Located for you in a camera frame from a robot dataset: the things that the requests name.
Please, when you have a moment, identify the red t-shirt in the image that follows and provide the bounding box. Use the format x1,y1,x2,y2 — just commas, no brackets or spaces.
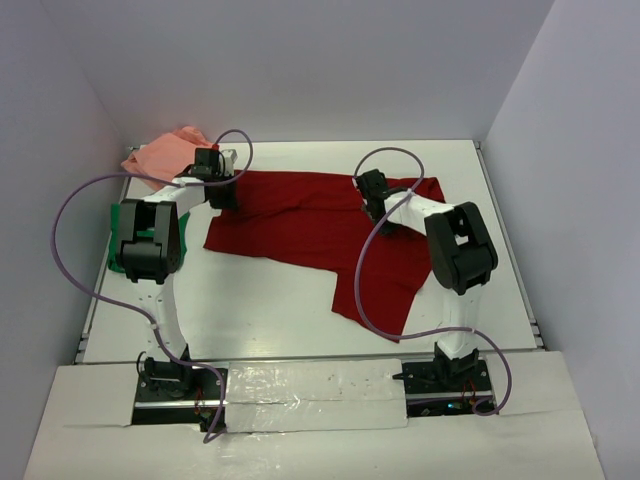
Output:
204,171,431,335

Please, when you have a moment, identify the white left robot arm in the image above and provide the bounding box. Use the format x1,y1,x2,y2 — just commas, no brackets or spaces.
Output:
115,146,237,362

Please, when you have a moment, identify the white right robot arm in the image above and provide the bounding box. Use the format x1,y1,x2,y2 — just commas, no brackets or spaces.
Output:
353,170,498,391

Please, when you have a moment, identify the pink t-shirt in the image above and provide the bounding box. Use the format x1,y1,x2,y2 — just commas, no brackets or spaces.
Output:
121,126,214,191

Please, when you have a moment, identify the green t-shirt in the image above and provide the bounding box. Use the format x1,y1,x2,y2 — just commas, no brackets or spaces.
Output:
106,203,190,274

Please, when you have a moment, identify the white cardboard front cover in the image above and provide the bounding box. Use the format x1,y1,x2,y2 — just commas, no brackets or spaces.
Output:
19,351,614,480

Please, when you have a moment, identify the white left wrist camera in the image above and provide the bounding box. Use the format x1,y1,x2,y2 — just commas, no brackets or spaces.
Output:
211,145,238,178

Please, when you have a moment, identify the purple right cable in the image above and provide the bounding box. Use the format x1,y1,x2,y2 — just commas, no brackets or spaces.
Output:
352,146,512,418

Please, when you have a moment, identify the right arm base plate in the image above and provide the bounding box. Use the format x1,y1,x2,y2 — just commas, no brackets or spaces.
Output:
393,356,495,418

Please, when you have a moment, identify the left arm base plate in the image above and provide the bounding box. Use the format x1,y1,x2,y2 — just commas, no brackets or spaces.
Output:
134,362,228,409

